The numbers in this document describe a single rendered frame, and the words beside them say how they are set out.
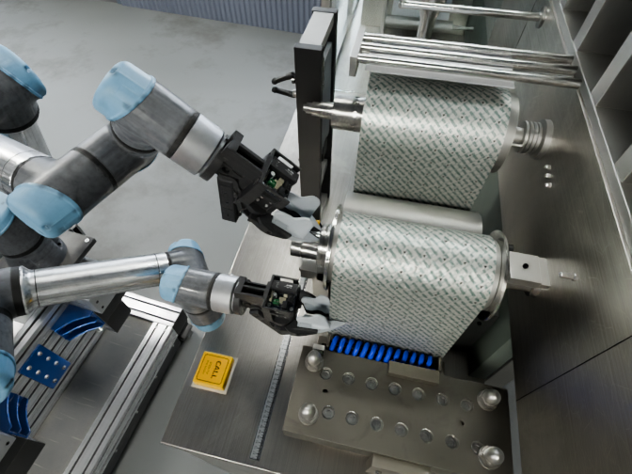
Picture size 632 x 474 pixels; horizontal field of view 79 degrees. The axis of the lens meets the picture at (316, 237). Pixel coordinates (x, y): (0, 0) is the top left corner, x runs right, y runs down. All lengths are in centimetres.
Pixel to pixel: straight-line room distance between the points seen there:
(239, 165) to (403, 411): 53
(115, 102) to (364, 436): 65
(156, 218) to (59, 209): 191
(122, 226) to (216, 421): 177
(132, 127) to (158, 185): 212
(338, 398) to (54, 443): 129
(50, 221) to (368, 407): 59
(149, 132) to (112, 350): 143
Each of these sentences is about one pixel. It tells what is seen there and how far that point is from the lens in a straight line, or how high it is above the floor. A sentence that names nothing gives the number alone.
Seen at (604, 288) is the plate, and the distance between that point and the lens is 56.
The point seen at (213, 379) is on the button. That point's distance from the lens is 92.
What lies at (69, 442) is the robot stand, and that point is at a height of 21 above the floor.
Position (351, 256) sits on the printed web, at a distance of 59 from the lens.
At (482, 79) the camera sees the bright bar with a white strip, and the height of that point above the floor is 144.
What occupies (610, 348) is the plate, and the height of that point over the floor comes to 138.
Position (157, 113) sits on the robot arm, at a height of 149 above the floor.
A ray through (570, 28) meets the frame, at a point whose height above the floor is 146.
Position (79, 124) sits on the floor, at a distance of 339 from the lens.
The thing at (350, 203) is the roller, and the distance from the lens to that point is 73.
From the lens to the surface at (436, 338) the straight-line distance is 76.
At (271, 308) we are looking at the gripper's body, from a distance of 70.
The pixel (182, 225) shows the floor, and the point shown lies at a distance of 239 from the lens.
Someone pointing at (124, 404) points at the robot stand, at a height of 23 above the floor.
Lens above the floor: 179
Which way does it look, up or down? 54 degrees down
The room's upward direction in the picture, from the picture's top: straight up
